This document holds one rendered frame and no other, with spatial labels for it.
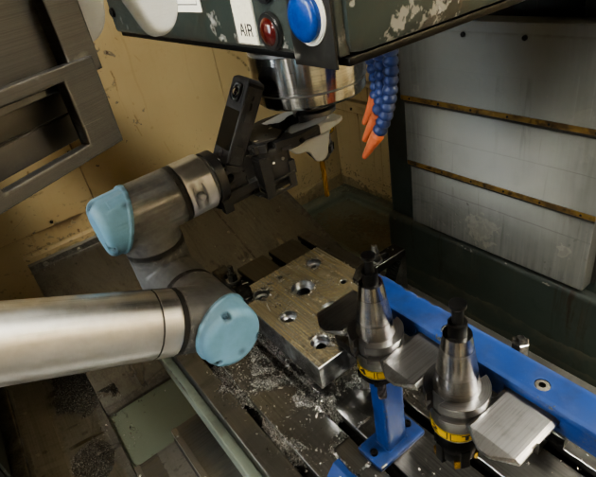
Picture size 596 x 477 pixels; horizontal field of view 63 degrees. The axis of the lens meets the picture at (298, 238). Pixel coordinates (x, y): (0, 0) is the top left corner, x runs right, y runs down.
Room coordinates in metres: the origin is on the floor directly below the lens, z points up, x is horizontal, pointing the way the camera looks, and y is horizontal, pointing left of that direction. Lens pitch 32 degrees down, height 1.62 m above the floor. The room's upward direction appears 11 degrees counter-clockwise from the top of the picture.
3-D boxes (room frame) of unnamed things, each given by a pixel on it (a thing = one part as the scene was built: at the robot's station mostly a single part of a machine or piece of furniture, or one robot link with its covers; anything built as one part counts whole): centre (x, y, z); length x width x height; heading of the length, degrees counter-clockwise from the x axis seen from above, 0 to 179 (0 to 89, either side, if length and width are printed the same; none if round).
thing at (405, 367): (0.35, -0.09, 1.21); 0.07 x 0.05 x 0.01; 121
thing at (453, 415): (0.31, -0.12, 1.21); 0.06 x 0.06 x 0.03
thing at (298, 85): (0.70, -0.06, 1.47); 0.16 x 0.16 x 0.12
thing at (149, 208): (0.55, 0.19, 1.35); 0.11 x 0.08 x 0.09; 121
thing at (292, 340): (0.76, -0.02, 0.96); 0.29 x 0.23 x 0.05; 31
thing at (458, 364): (0.31, -0.12, 1.26); 0.04 x 0.04 x 0.07
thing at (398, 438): (0.48, -0.08, 1.05); 0.10 x 0.05 x 0.30; 121
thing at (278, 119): (0.71, -0.02, 1.36); 0.09 x 0.03 x 0.06; 134
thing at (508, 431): (0.26, -0.15, 1.21); 0.07 x 0.05 x 0.01; 121
